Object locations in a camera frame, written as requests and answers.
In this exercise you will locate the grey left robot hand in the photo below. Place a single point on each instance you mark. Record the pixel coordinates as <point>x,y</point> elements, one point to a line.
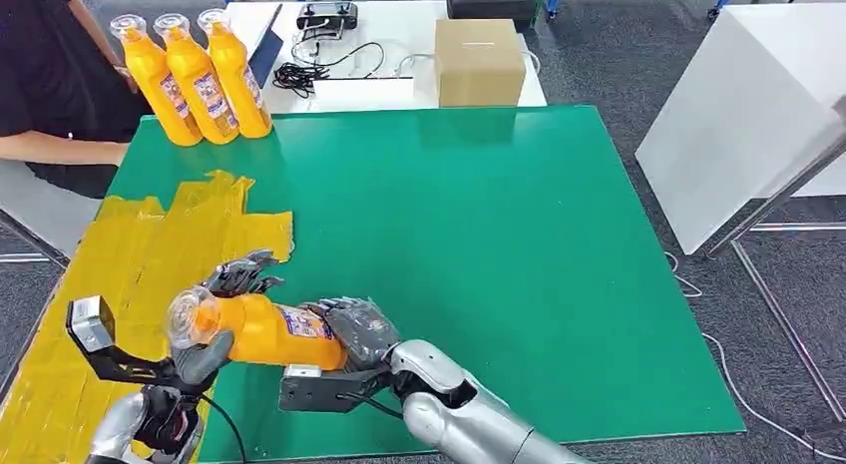
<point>201,362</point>

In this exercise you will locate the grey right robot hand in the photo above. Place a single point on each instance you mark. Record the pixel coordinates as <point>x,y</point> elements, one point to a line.
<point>367,332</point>

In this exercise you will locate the orange drink bottle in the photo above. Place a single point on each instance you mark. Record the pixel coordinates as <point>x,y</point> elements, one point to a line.
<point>155,84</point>
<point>238,77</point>
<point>198,84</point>
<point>271,332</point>

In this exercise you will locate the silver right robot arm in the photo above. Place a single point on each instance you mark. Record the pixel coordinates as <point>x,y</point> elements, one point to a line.
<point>463,421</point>

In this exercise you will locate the yellow sheet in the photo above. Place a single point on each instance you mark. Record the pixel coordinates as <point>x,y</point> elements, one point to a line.
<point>125,249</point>

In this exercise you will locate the green table mat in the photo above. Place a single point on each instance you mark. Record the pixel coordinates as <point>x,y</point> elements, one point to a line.
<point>429,203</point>

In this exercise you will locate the grey table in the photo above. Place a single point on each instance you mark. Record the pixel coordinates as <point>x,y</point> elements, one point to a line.
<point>43,203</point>

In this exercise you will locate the brown cardboard box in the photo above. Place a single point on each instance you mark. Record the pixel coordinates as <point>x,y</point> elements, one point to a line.
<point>479,63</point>

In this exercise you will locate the white table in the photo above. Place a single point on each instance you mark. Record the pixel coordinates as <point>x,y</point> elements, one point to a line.
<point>403,38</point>

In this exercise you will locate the dark tablet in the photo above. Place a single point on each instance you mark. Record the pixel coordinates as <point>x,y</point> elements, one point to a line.
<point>269,51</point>

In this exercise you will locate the black remote controller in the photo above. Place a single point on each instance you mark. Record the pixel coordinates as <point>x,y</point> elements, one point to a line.
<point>328,15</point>

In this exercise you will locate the person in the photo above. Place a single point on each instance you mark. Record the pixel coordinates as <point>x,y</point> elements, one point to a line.
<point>40,71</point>

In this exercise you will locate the black case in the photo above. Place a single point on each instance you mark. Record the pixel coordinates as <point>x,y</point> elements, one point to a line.
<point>489,3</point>

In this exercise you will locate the white cabinet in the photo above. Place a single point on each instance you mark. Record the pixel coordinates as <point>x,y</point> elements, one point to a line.
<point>733,120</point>

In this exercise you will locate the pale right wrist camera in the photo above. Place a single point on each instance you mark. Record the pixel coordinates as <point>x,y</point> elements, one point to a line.
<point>307,388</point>

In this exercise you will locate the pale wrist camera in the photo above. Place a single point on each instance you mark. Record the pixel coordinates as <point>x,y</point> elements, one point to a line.
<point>91,323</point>
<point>307,388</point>

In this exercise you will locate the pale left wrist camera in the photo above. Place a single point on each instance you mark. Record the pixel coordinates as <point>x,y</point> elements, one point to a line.
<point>91,323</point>

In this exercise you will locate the metal stand frame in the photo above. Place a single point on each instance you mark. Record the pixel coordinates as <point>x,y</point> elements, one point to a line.
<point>773,198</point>

